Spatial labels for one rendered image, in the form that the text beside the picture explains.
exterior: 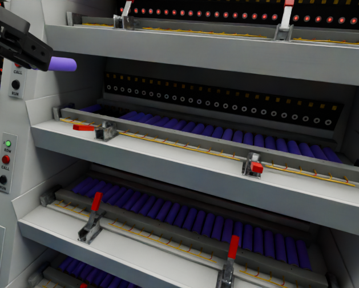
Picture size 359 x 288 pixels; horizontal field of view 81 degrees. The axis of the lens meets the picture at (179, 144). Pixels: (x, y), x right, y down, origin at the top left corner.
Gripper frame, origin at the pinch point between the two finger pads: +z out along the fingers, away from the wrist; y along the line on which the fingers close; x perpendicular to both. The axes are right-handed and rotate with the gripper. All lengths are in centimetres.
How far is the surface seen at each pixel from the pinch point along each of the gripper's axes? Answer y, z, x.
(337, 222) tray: -41.4, 15.9, 11.6
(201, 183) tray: -22.1, 15.6, 11.2
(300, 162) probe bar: -36.2, 18.2, 4.4
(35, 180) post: 13.5, 18.8, 20.2
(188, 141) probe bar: -17.7, 18.4, 4.8
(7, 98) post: 20.5, 13.4, 4.5
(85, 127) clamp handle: -3.1, 9.6, 6.9
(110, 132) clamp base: -3.5, 15.8, 6.6
